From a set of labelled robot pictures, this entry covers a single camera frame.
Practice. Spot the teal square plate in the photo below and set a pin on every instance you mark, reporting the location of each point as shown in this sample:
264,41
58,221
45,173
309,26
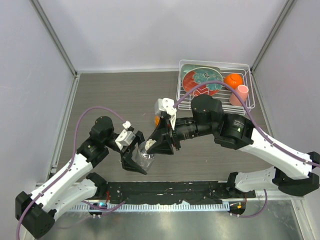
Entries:
189,67

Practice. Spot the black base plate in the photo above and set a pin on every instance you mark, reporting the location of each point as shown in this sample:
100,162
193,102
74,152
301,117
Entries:
172,192

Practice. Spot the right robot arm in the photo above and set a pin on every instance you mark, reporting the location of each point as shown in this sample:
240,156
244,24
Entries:
290,171

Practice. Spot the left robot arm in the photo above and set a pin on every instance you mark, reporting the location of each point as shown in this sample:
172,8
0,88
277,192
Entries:
37,211

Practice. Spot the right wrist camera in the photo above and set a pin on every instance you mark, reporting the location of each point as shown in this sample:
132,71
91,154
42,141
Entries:
166,107

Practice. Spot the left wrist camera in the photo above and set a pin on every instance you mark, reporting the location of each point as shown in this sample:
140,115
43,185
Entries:
124,139

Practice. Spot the red teal floral plate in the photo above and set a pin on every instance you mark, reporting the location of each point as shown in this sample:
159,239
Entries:
200,75

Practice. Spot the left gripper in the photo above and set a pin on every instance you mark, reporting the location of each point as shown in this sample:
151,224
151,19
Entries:
127,161

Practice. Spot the orange bottle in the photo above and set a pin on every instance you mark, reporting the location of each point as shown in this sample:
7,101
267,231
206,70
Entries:
156,120

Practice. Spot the pink cup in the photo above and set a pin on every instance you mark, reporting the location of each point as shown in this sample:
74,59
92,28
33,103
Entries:
243,92

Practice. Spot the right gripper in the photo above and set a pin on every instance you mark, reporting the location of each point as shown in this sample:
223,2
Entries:
164,131

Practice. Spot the clear bottle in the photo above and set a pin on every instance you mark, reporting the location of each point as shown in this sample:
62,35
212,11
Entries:
142,158

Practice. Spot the white bottle cap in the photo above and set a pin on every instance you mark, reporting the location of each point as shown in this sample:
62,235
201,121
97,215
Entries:
149,143

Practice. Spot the orange bowl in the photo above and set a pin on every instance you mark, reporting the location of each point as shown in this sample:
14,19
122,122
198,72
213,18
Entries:
233,80

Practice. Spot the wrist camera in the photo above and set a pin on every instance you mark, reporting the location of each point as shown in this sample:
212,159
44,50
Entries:
124,139
166,107

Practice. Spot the white cable duct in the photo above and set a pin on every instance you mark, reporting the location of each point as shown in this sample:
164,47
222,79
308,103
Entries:
181,207

